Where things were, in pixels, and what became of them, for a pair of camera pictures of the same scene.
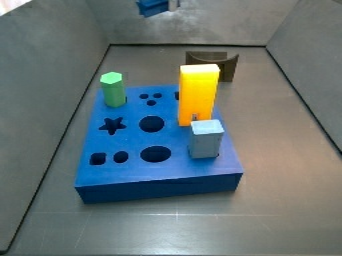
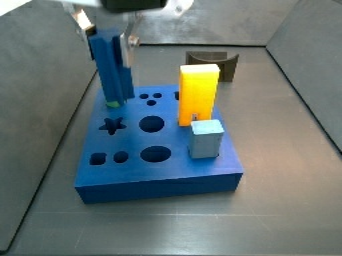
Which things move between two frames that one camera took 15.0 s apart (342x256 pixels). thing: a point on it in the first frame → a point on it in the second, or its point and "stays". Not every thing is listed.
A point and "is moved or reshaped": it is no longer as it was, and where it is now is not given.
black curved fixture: x=214 y=58 stays
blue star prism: x=151 y=7 is moved or reshaped
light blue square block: x=206 y=140 stays
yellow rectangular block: x=198 y=92 stays
